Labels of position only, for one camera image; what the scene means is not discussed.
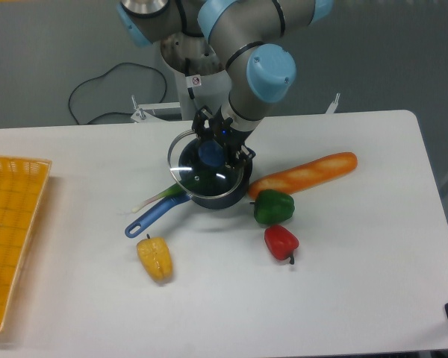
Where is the yellow bell pepper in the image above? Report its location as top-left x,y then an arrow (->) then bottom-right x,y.
136,235 -> 173,282

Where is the white metal base frame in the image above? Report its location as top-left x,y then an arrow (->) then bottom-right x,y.
129,92 -> 341,123

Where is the dark blue saucepan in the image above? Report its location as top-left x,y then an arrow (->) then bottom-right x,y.
125,130 -> 252,239

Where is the green onion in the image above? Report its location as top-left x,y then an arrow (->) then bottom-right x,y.
116,175 -> 210,216

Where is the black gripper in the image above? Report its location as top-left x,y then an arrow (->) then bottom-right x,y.
192,106 -> 256,170

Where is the glass pot lid blue knob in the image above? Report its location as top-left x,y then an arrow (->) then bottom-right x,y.
167,130 -> 244,198

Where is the orange baguette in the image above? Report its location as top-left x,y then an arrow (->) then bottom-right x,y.
247,152 -> 358,199

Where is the yellow woven basket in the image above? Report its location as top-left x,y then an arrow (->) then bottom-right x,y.
0,156 -> 52,332

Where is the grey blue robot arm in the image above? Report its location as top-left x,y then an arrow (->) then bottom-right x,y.
116,1 -> 333,168

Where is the black cable on floor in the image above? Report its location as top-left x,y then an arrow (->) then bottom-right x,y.
67,61 -> 168,125

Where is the red bell pepper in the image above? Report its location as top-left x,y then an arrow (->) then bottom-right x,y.
264,224 -> 299,265

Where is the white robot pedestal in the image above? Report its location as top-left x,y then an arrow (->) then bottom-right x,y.
161,33 -> 231,120

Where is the green bell pepper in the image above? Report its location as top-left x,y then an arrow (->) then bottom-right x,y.
253,189 -> 295,225

